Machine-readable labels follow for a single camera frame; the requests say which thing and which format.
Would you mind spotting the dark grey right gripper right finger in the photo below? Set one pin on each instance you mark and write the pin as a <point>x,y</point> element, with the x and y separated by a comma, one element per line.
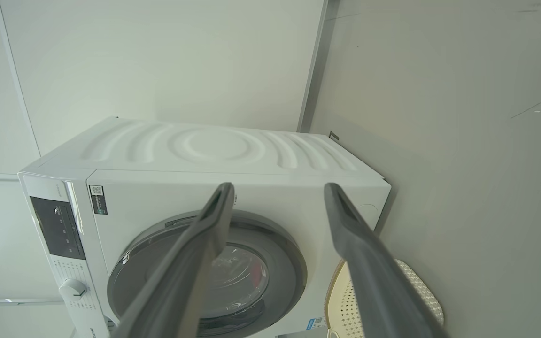
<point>378,291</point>

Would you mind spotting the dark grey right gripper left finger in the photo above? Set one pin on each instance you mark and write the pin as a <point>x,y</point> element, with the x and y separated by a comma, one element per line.
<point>181,291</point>

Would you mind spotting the round black glass washer door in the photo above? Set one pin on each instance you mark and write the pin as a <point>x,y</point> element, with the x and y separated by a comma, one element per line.
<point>280,244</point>

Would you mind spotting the cream perforated laundry basket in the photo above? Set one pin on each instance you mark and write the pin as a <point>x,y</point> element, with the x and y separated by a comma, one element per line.
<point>341,310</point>

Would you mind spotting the white plastic control knob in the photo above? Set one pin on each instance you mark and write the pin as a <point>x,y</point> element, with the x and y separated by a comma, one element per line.
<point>72,289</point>

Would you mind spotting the white front-load washing machine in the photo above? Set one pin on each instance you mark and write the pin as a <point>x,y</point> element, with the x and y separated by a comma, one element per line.
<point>251,155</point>

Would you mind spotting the blue white energy label sticker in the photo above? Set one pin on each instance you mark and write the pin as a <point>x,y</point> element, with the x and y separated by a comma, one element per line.
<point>316,323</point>

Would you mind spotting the black QR code sticker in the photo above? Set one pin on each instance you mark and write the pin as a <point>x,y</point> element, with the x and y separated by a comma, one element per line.
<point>97,202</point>

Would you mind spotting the white partition panel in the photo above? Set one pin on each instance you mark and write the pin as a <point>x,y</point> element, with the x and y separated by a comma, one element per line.
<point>158,56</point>

